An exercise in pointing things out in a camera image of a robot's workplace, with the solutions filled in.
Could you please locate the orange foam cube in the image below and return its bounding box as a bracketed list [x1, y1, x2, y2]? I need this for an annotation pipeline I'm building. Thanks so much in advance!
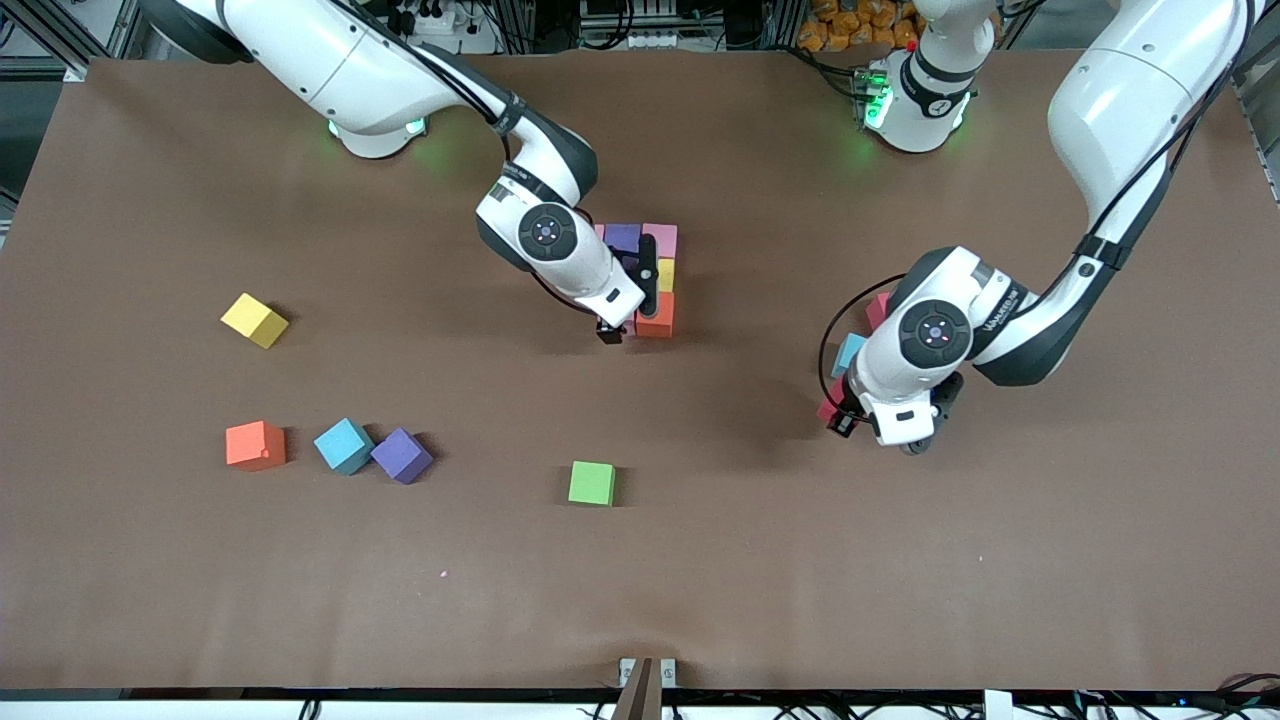
[636, 291, 676, 339]
[225, 420, 288, 472]

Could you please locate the green foam cube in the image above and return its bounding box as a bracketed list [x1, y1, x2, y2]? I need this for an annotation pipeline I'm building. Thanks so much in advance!
[568, 460, 617, 508]

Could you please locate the brown table cover sheet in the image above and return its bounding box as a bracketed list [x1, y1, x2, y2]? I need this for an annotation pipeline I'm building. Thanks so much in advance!
[0, 45, 1280, 694]

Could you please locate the white power strip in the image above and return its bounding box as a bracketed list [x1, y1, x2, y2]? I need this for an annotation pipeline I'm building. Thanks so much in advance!
[385, 5, 471, 39]

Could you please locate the pile of orange objects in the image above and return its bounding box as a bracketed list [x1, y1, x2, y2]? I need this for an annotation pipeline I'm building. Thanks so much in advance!
[797, 0, 919, 53]

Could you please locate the metal bracket with pole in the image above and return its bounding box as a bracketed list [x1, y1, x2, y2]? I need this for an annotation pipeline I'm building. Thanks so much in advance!
[618, 656, 679, 720]

